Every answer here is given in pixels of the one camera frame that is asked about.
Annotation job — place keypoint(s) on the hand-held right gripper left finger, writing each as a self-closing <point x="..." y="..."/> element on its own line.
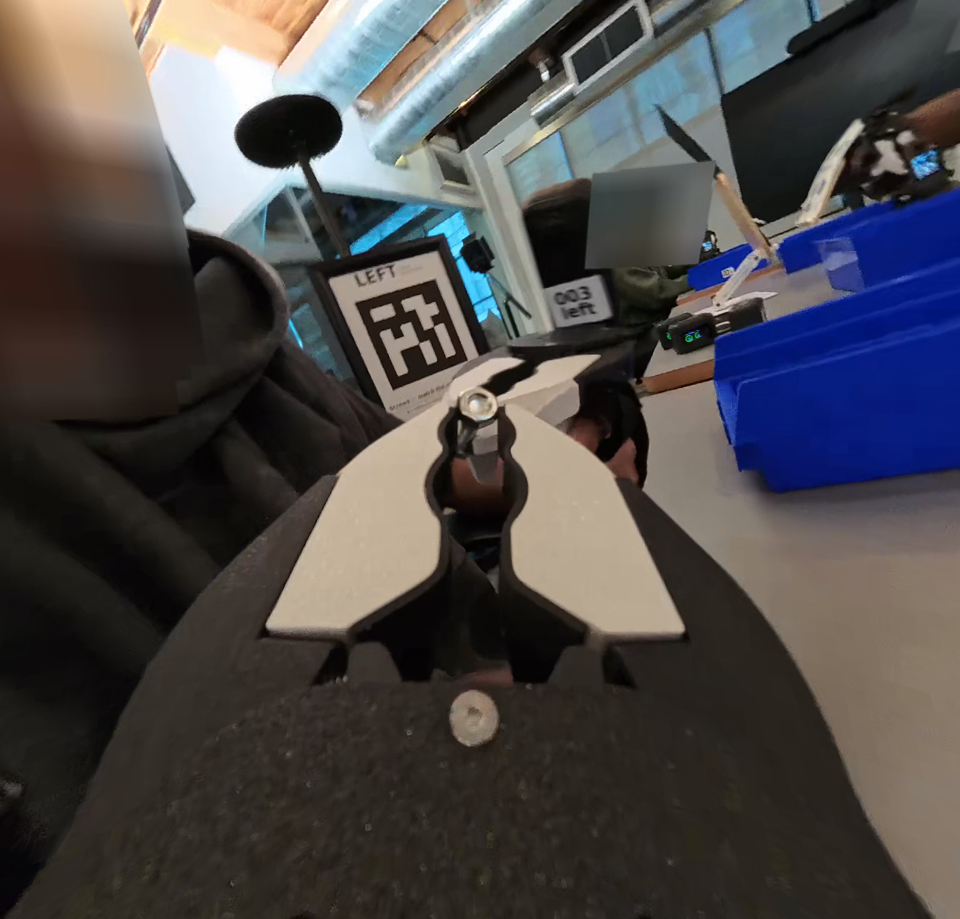
<point x="360" y="551"/>

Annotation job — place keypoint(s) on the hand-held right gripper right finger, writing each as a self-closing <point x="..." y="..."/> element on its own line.
<point x="592" y="551"/>

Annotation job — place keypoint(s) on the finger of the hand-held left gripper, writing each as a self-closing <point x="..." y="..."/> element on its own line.
<point x="555" y="390"/>
<point x="487" y="375"/>

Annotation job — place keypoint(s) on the silver hex nut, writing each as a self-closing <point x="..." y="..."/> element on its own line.
<point x="477" y="403"/>

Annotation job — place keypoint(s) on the large silver hex bolt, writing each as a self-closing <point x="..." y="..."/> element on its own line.
<point x="484" y="458"/>

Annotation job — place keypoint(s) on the blue plastic bin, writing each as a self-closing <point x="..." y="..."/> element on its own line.
<point x="716" y="274"/>
<point x="900" y="236"/>
<point x="840" y="409"/>

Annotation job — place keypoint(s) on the wood-edged grey desk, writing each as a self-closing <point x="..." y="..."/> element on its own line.
<point x="675" y="380"/>

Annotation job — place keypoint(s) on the person's left hand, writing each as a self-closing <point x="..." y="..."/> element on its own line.
<point x="607" y="450"/>

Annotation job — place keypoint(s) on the black framed marker sign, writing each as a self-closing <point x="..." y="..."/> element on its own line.
<point x="409" y="326"/>

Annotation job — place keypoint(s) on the black power station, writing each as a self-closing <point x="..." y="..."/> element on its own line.
<point x="686" y="336"/>

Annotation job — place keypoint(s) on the brown office chair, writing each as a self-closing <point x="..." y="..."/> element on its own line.
<point x="559" y="229"/>

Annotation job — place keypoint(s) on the black box device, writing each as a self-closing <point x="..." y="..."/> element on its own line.
<point x="739" y="317"/>

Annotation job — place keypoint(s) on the clear plastic divider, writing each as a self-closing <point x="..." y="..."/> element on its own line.
<point x="840" y="263"/>

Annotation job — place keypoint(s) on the black panel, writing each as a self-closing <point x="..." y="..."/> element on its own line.
<point x="787" y="131"/>

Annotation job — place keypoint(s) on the white air vent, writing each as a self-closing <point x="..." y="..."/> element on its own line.
<point x="606" y="41"/>

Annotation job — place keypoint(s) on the black disc floor lamp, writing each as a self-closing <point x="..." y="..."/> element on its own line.
<point x="289" y="128"/>

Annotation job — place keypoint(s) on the silver spiral air duct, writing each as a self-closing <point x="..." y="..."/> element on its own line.
<point x="465" y="56"/>

